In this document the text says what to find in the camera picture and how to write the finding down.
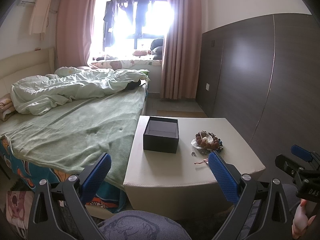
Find black open jewelry box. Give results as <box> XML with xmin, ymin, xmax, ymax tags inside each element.
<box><xmin>143</xmin><ymin>116</ymin><xmax>180</xmax><ymax>154</ymax></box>

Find person's right hand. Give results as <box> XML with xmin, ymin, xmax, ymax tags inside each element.
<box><xmin>292</xmin><ymin>199</ymin><xmax>316</xmax><ymax>239</ymax></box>

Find white padded table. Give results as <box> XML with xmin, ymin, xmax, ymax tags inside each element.
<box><xmin>123</xmin><ymin>115</ymin><xmax>265</xmax><ymax>220</ymax></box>

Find white shell pendant piece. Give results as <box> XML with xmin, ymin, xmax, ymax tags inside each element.
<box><xmin>191</xmin><ymin>131</ymin><xmax>215</xmax><ymax>150</ymax></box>

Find bed with green sheet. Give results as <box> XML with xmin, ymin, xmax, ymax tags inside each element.
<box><xmin>1</xmin><ymin>82</ymin><xmax>146</xmax><ymax>213</ymax></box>

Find grey patterned trouser knee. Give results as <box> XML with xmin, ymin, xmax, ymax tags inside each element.
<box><xmin>97</xmin><ymin>210</ymin><xmax>191</xmax><ymax>240</ymax></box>

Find flattened cardboard on floor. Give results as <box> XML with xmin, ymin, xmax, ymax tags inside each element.
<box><xmin>156</xmin><ymin>110</ymin><xmax>207</xmax><ymax>118</ymax></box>

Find dark wood wardrobe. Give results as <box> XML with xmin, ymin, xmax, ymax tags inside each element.
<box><xmin>196</xmin><ymin>14</ymin><xmax>319</xmax><ymax>183</ymax></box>

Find pale green crumpled duvet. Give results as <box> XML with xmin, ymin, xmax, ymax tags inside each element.
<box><xmin>10</xmin><ymin>67</ymin><xmax>150</xmax><ymax>115</ymax></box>

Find black item on bed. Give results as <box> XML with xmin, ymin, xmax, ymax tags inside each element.
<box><xmin>125</xmin><ymin>80</ymin><xmax>141</xmax><ymax>90</ymax></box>

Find pink striped pillow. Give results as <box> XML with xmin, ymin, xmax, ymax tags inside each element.
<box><xmin>0</xmin><ymin>93</ymin><xmax>16</xmax><ymax>122</ymax></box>

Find pink right curtain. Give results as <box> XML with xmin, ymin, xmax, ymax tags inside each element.
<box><xmin>160</xmin><ymin>0</ymin><xmax>202</xmax><ymax>100</ymax></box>

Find pink curtain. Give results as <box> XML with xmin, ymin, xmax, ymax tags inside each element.
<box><xmin>56</xmin><ymin>0</ymin><xmax>96</xmax><ymax>67</ymax></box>
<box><xmin>160</xmin><ymin>0</ymin><xmax>202</xmax><ymax>100</ymax></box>

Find cream padded headboard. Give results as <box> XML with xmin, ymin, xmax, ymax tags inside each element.
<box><xmin>0</xmin><ymin>48</ymin><xmax>55</xmax><ymax>97</ymax></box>

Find cartoon print window seat cushion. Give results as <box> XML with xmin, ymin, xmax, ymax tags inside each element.
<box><xmin>91</xmin><ymin>57</ymin><xmax>162</xmax><ymax>70</ymax></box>

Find dark plush on windowsill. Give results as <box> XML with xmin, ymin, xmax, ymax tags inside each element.
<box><xmin>150</xmin><ymin>38</ymin><xmax>164</xmax><ymax>60</ymax></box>

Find pink left curtain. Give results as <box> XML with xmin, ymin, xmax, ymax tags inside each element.
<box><xmin>56</xmin><ymin>0</ymin><xmax>96</xmax><ymax>67</ymax></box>

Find beige hanging towel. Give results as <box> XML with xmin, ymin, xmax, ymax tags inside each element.
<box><xmin>28</xmin><ymin>0</ymin><xmax>52</xmax><ymax>41</ymax></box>

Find dark clothes hanging at window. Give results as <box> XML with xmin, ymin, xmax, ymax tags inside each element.
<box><xmin>103</xmin><ymin>0</ymin><xmax>156</xmax><ymax>49</ymax></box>

